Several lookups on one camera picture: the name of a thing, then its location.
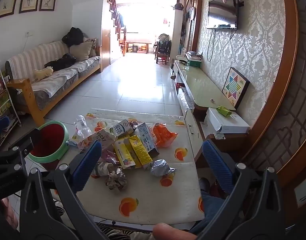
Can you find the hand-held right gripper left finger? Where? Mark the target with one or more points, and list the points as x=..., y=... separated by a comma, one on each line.
x=86, y=166

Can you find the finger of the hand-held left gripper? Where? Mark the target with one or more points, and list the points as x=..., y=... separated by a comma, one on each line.
x=25, y=142

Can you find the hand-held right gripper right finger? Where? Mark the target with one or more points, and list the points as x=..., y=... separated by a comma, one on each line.
x=216, y=166

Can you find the paper cup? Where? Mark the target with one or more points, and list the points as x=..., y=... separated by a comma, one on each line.
x=103, y=168

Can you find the pale pink plastic bag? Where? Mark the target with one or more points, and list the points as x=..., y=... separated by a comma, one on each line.
x=110, y=156

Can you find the green trash bin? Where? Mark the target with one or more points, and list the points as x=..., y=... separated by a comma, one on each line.
x=52, y=142

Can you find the small blue wrapper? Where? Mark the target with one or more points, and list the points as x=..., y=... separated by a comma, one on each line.
x=71, y=143

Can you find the grey foil wrapper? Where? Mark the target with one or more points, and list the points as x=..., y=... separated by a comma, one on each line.
x=115, y=178

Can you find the pink snack packet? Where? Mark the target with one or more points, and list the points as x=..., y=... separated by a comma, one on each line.
x=103, y=137

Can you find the yellow drink carton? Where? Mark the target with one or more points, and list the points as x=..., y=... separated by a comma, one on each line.
x=124, y=155
x=141, y=151

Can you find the clear plastic bottle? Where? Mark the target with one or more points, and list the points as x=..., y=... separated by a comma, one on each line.
x=81, y=126

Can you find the white and blue milk carton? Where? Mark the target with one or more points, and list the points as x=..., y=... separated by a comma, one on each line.
x=121, y=128

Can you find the silver foil wrapper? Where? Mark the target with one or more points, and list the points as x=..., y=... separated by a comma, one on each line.
x=161, y=168

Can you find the orange plastic bag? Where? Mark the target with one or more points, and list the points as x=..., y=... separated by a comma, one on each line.
x=164, y=135

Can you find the light blue toothpaste box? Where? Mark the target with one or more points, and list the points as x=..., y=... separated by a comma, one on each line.
x=146, y=138

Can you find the person's left hand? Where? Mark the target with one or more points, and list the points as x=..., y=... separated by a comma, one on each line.
x=9, y=215

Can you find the person's right hand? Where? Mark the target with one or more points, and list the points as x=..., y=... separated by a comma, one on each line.
x=173, y=232

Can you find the wooden side table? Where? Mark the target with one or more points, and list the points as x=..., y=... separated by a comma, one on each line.
x=228, y=140

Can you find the person's leg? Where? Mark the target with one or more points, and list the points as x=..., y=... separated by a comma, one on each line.
x=214, y=205

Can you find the white cardboard box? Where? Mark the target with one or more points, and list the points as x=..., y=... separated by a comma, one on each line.
x=228, y=123

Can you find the green packet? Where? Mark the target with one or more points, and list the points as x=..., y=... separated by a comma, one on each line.
x=224, y=111

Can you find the cream plush toy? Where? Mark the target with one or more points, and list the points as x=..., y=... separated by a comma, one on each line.
x=44, y=73

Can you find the fruit print tablecloth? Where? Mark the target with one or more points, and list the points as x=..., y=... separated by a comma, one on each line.
x=153, y=205

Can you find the long glass-topped television cabinet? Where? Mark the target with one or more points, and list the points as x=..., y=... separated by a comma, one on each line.
x=208, y=90

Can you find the star checkers board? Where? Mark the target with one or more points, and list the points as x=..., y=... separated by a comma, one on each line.
x=236, y=87

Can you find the wooden sofa with striped cover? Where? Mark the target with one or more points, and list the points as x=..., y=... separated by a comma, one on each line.
x=25, y=57

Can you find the black clothing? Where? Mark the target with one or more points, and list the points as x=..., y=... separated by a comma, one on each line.
x=61, y=62

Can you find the red box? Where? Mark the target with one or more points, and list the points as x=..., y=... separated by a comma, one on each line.
x=180, y=85

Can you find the green box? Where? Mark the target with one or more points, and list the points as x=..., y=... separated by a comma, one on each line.
x=194, y=63

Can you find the beige pillow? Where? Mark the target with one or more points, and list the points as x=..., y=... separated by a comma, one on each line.
x=80, y=51

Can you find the stack of papers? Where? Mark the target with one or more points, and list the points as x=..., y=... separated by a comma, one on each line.
x=195, y=55

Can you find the black bag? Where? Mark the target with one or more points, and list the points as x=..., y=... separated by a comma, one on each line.
x=73, y=36

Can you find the patterned pillow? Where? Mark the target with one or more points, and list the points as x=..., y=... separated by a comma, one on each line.
x=93, y=46

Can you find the wooden chair with dark bag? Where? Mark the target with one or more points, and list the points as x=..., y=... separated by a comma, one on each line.
x=164, y=48

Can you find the low wooden bench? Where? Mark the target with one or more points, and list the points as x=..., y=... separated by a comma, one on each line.
x=139, y=46

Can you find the wooden staircase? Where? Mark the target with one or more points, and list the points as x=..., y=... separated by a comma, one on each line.
x=115, y=20

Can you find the dark round object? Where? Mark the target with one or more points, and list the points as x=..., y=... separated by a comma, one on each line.
x=178, y=6

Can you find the white wall socket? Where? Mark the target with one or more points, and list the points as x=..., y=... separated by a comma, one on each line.
x=29, y=34

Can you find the wall-mounted television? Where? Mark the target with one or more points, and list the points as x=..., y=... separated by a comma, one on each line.
x=221, y=11

